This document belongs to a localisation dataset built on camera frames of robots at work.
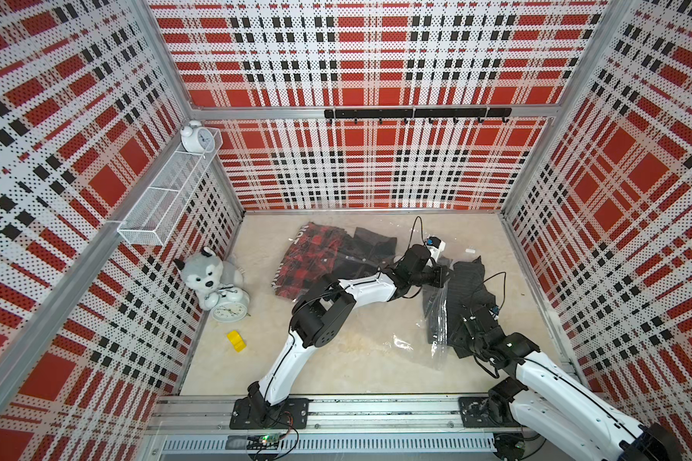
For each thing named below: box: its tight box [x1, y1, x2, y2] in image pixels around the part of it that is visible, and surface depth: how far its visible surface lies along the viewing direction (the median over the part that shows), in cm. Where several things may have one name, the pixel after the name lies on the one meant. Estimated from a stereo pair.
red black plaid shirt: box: [271, 221, 347, 302], surface depth 106 cm
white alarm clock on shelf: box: [179, 120, 216, 154], surface depth 82 cm
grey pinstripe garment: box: [422, 255, 497, 359], surface depth 91 cm
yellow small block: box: [226, 329, 248, 353], surface depth 88 cm
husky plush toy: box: [173, 245, 246, 311], surface depth 83 cm
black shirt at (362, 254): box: [331, 226, 397, 281], surface depth 106 cm
